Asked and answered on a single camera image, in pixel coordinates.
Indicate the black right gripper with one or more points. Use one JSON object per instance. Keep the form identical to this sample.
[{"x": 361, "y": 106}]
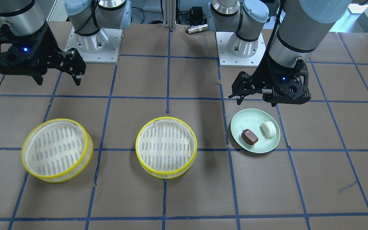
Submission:
[{"x": 46, "y": 48}]

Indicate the aluminium frame post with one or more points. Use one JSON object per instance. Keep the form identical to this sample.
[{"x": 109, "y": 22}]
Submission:
[{"x": 169, "y": 12}]

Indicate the light green plate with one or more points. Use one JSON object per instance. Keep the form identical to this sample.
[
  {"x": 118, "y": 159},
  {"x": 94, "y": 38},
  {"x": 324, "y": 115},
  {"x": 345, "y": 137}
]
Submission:
[{"x": 252, "y": 119}]

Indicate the silver cylindrical connector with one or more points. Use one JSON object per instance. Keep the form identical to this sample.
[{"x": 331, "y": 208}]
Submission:
[{"x": 193, "y": 29}]

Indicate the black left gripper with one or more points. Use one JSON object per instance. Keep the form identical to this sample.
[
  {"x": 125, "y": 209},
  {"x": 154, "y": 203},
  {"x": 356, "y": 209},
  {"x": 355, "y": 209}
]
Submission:
[{"x": 264, "y": 76}]

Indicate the brown bun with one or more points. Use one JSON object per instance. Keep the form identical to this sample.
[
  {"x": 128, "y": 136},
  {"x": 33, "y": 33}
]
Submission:
[{"x": 249, "y": 137}]

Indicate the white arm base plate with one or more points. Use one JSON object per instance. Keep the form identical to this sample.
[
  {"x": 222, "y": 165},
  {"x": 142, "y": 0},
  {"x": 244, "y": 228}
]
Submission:
[
  {"x": 235, "y": 59},
  {"x": 107, "y": 52}
]

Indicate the yellow rimmed steamer basket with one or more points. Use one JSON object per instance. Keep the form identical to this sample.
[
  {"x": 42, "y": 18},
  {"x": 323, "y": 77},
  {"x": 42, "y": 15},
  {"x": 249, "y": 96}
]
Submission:
[
  {"x": 57, "y": 150},
  {"x": 166, "y": 147}
]

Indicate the black power adapter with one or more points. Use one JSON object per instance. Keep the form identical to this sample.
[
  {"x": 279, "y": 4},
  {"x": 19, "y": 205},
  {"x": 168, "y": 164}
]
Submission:
[{"x": 194, "y": 15}]

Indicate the white bun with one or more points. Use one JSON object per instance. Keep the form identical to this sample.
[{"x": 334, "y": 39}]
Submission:
[{"x": 268, "y": 128}]

